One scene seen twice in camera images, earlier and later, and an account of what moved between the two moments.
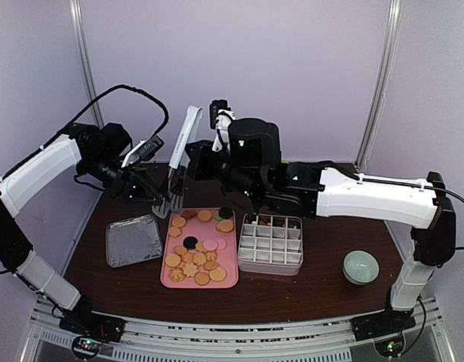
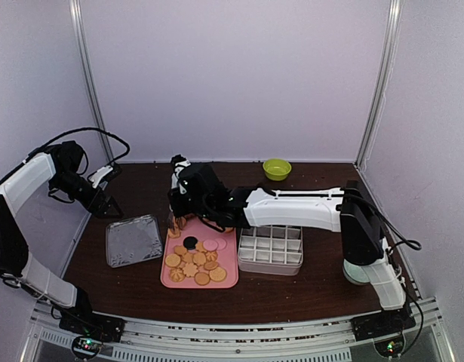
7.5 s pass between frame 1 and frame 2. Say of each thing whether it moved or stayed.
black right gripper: moved
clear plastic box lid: stayed
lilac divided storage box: stayed
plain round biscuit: stayed
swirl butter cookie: stayed
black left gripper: moved
